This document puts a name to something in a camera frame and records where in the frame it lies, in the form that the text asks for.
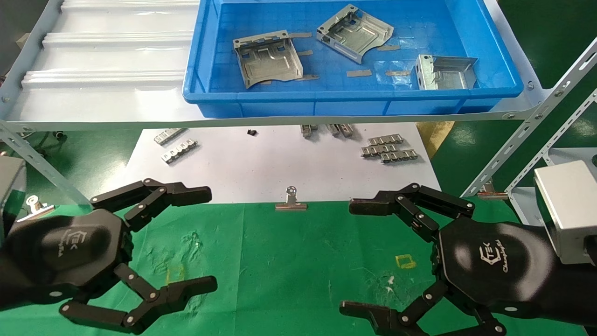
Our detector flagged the galvanized sheet metal bracket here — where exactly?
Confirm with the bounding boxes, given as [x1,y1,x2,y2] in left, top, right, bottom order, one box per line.
[414,54,479,90]
[233,30,304,88]
[316,4,394,64]

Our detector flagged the slotted angle rack post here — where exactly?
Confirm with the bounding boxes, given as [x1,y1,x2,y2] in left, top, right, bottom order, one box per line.
[461,40,597,197]
[0,121,93,207]

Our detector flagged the white paper sheet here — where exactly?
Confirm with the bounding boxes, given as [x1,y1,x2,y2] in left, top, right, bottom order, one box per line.
[112,122,444,204]

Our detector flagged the green cloth mat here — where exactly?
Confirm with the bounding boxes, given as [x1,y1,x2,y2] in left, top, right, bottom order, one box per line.
[0,198,588,336]

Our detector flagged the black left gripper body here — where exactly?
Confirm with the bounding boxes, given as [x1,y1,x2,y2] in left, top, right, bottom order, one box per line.
[0,209,133,311]

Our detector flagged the white side shelving unit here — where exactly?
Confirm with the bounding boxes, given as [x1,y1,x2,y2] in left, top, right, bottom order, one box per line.
[506,91,597,227]

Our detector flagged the blue plastic bin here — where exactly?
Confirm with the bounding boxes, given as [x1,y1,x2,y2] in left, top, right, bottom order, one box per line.
[182,0,524,117]

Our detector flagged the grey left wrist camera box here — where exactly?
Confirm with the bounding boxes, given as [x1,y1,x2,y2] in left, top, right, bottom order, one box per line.
[0,156,27,234]

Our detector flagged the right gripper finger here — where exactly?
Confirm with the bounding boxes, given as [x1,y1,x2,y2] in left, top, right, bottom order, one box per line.
[340,280,507,336]
[349,183,475,242]

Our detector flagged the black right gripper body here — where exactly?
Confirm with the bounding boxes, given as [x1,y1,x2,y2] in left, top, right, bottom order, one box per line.
[436,218,597,327]

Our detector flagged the white metal rack shelf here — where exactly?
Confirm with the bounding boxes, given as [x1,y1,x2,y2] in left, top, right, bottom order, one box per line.
[0,0,560,133]

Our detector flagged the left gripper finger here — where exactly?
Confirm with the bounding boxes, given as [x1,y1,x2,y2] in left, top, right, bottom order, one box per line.
[90,179,213,231]
[60,264,218,334]

